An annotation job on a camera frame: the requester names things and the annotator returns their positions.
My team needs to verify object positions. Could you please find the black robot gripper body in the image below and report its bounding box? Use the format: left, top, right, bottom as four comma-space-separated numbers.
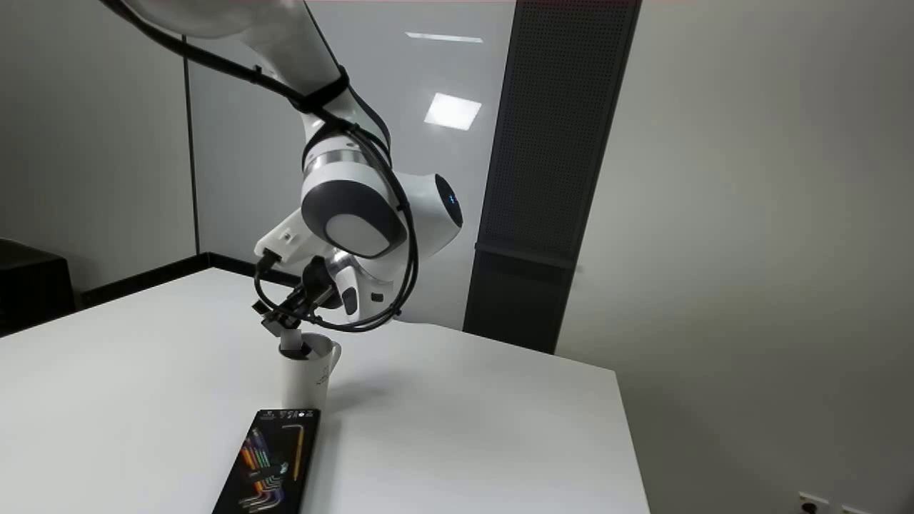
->
255, 251, 341, 308

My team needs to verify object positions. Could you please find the black vertical wall panel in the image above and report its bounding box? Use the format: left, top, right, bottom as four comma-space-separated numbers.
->
462, 0, 644, 354

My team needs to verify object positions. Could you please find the black hex key set box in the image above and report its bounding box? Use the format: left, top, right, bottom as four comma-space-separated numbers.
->
211, 410, 321, 514

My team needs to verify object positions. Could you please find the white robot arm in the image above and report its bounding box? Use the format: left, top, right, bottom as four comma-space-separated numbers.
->
101, 0, 462, 337

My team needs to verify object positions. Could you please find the white ceramic mug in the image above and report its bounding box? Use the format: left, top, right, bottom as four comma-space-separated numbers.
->
274, 335, 344, 410

